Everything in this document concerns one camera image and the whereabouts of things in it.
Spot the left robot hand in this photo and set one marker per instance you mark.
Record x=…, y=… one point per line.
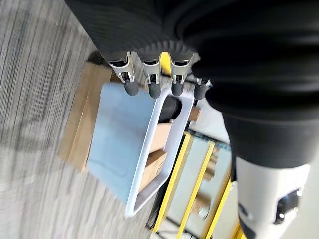
x=224, y=37

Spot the brown carton on shelf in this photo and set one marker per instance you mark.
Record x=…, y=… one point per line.
x=201, y=200
x=211, y=164

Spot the white plastic box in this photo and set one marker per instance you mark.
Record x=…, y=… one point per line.
x=119, y=137

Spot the brown cardboard box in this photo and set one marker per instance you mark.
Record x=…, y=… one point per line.
x=79, y=124

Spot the yellow metal shelf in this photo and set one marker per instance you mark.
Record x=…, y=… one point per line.
x=167, y=199

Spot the small brown cardboard block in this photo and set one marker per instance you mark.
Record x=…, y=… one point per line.
x=196, y=114

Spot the black sole-shaped part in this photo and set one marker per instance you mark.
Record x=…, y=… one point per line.
x=172, y=108

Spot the tan cardboard piece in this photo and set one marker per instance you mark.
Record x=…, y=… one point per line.
x=153, y=169
x=163, y=137

